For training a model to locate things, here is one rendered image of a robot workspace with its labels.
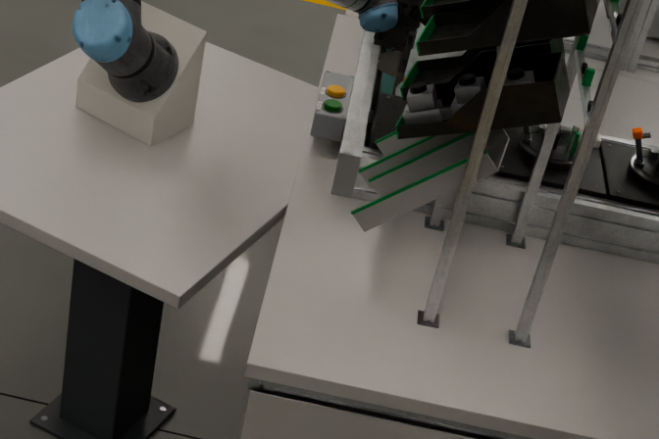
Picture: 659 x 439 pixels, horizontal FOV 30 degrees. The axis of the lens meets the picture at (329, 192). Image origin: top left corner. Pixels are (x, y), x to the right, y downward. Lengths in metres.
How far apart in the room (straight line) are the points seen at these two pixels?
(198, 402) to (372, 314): 1.11
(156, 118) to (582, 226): 0.90
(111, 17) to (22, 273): 1.37
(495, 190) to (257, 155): 0.51
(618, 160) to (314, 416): 0.98
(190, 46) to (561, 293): 0.91
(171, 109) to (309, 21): 2.84
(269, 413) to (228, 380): 1.21
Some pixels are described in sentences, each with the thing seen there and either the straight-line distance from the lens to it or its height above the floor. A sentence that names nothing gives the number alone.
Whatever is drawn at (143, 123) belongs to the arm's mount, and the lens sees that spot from 2.59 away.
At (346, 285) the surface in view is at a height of 0.86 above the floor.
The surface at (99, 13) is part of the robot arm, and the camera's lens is 2.43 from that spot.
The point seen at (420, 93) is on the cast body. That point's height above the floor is 1.26.
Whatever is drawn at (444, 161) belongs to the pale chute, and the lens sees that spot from 2.25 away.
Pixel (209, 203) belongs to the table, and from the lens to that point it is 2.44.
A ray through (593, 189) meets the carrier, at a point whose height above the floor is 0.97.
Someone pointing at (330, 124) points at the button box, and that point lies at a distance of 2.63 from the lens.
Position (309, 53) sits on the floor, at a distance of 5.11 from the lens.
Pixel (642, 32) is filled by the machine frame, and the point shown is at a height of 0.98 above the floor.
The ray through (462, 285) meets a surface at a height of 0.86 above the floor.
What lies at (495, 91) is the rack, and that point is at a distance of 2.01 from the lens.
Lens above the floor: 2.19
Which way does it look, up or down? 32 degrees down
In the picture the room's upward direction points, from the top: 12 degrees clockwise
